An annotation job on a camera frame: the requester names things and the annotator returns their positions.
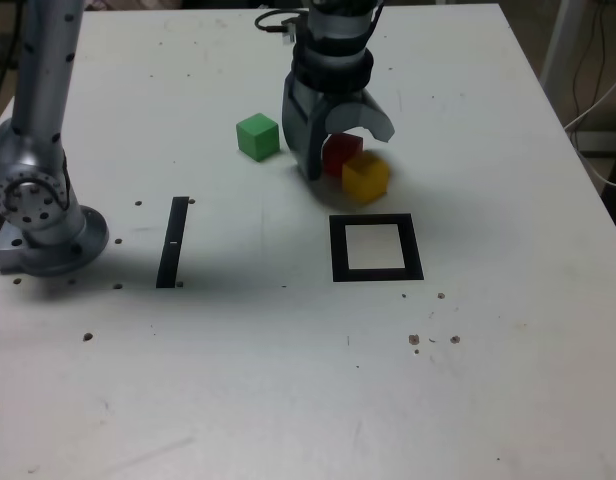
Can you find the black tape square outline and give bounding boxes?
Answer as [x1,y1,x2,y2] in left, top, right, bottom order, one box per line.
[328,213,425,283]

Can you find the green cube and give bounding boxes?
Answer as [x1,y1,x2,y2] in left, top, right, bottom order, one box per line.
[235,112,280,163]

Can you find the black tape strip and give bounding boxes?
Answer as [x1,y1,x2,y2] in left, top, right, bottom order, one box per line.
[155,196,190,289]

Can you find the beige box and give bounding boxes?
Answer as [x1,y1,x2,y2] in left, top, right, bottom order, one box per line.
[575,130,616,151]

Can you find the white metal post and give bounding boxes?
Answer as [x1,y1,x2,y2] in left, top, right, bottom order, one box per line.
[539,0,589,89]

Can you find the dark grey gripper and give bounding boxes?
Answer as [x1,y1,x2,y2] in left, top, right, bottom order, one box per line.
[281,74,396,182]

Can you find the red cube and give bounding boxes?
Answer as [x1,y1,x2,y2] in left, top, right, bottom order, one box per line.
[321,132,364,177]

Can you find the yellow cube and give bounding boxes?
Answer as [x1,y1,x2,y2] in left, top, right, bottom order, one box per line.
[341,150,391,205]

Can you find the black background cable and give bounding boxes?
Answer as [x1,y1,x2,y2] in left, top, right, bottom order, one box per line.
[572,0,612,120]

